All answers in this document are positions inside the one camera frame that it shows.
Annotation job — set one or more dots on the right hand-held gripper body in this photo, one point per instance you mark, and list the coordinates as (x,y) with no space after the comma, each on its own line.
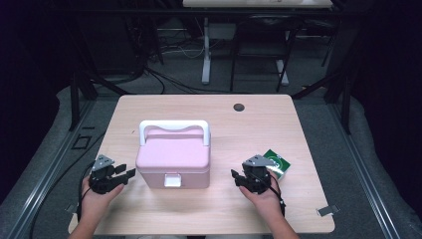
(257,177)

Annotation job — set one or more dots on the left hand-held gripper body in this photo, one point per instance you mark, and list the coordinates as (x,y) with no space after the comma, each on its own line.
(101,179)

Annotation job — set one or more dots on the green medicine box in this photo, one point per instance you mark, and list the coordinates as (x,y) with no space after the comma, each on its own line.
(282,165)

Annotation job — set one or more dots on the pink storage box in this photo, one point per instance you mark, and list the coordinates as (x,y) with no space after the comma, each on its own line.
(172,159)

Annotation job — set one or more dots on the person's left hand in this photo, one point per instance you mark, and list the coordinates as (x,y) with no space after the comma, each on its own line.
(94,202)

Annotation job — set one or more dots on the person's right hand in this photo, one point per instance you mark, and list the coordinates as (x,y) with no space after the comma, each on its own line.
(268,202)

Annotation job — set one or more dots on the grey metal table clip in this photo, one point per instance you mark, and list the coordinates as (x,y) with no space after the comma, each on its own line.
(328,210)
(71,208)

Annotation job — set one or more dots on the dark round table grommet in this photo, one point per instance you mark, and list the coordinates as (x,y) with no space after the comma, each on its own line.
(239,107)

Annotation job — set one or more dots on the black metal stand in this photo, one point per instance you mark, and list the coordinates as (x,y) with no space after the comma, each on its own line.
(74,99)
(346,99)

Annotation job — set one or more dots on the white standing desk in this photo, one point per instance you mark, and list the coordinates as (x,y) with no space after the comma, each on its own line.
(206,49)

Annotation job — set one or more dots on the black chair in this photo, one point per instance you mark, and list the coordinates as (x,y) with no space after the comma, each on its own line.
(262,23)

